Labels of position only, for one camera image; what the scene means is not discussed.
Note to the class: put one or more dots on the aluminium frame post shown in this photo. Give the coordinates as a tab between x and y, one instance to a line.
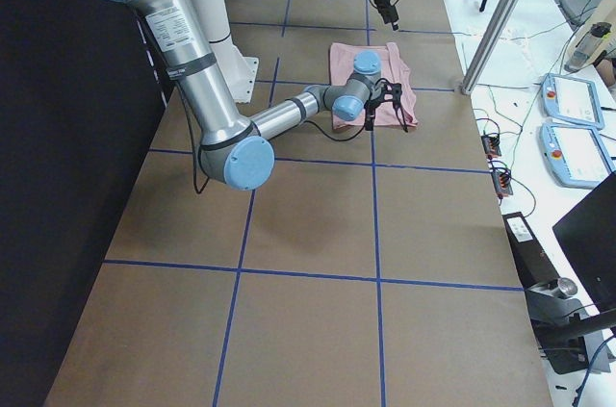
487	45

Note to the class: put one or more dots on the upper orange connector board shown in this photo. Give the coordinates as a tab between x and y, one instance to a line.
491	145

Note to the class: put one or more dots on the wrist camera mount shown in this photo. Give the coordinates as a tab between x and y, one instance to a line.
392	91

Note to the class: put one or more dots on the black monitor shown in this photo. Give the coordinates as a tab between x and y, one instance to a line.
586	235

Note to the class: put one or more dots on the orange connector board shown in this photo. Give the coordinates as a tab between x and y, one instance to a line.
491	145
501	178

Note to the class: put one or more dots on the clear water bottle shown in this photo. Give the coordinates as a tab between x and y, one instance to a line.
587	46

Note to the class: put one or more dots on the black clamp with metal knob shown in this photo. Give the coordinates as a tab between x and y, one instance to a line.
569	337

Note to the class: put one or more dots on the teach pendant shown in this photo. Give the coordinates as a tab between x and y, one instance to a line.
575	155
572	100

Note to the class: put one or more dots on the lower orange connector board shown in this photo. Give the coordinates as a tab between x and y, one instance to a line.
501	178

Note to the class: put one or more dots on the lower teach pendant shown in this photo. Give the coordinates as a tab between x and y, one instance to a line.
575	155

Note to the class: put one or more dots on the black box with label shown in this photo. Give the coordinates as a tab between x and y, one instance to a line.
532	262

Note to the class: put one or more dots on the upper teach pendant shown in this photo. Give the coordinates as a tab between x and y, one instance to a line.
572	100

